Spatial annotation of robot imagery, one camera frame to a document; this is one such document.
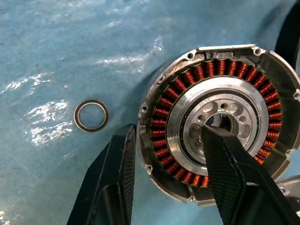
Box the motor housing with copper coils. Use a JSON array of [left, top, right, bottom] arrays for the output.
[[136, 44, 300, 207]]

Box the black curved object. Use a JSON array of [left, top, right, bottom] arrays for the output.
[[274, 0, 300, 71]]

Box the silver spoked rotor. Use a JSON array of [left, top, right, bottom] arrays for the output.
[[275, 175, 300, 218]]

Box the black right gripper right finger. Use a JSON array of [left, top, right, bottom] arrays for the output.
[[201, 124, 300, 225]]

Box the thin metal ring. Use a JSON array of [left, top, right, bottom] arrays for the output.
[[73, 99, 109, 133]]

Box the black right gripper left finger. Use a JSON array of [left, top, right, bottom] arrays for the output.
[[67, 123, 137, 225]]

